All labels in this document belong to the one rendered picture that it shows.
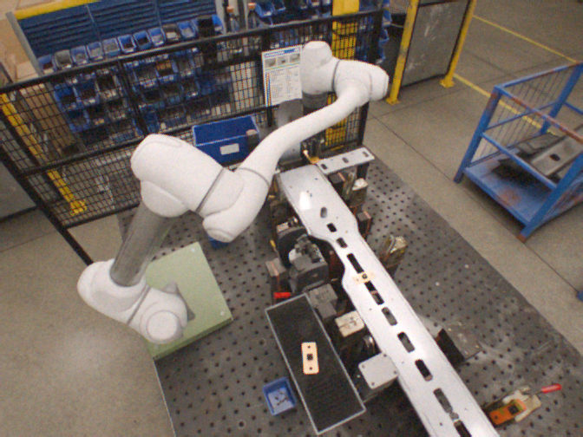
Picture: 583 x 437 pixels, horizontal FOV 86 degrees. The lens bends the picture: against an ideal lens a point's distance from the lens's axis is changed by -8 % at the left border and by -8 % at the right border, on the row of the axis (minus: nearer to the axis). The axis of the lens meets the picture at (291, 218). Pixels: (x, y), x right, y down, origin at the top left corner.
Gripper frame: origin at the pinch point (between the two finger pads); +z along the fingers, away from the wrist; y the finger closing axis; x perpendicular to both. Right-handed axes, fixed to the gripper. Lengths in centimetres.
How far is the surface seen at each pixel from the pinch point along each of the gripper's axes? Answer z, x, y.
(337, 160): 26.5, 15.9, 22.9
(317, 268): 8, -46, -20
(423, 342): 26, -77, 5
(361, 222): 28.4, -22.2, 14.0
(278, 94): 6, 54, 7
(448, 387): 26, -92, 4
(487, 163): 110, 43, 200
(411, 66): 87, 187, 217
